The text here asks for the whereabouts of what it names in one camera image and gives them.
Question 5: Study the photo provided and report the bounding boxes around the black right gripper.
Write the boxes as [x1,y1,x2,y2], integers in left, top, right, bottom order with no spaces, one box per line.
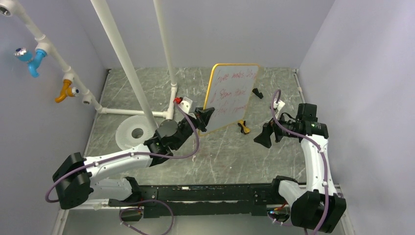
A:
[254,109,299,148]

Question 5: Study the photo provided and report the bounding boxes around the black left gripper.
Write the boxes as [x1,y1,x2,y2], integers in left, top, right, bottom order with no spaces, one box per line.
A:
[173,106,214,150]

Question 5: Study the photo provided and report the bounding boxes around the yellow black whiteboard eraser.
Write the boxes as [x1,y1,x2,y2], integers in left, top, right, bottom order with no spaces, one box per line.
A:
[237,120,251,135]

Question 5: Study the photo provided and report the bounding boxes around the yellow framed whiteboard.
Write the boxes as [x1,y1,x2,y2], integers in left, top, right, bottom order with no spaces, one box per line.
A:
[199,63,260,136]

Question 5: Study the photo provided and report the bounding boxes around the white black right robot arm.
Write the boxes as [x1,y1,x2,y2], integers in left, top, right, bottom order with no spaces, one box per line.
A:
[254,103,346,233]

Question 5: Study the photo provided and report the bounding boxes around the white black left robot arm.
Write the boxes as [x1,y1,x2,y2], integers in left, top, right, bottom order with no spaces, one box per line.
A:
[45,107,215,210]

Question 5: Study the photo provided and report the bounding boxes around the white perforated disc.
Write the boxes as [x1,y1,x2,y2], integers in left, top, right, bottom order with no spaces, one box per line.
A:
[115,115,158,150]

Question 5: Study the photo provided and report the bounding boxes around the orange plastic faucet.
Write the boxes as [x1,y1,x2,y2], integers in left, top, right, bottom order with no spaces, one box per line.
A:
[54,79,80,103]

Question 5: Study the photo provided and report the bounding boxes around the blue plastic faucet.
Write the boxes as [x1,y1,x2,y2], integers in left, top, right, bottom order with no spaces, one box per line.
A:
[14,47,47,77]

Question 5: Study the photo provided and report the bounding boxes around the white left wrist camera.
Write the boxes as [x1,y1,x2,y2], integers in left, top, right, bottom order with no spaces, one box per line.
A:
[173,96,195,114]

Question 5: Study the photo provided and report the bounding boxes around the black wire board stand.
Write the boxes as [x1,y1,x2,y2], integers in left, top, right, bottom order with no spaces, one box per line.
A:
[252,88,263,99]

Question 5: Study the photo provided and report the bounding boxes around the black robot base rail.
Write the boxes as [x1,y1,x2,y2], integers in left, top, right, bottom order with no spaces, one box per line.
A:
[108,183,293,222]

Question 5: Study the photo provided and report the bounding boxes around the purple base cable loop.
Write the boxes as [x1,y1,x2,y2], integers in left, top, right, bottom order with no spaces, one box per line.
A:
[119,200,174,235]

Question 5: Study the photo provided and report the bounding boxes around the white pvc pipe frame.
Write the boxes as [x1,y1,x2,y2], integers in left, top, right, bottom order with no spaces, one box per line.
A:
[0,0,174,128]

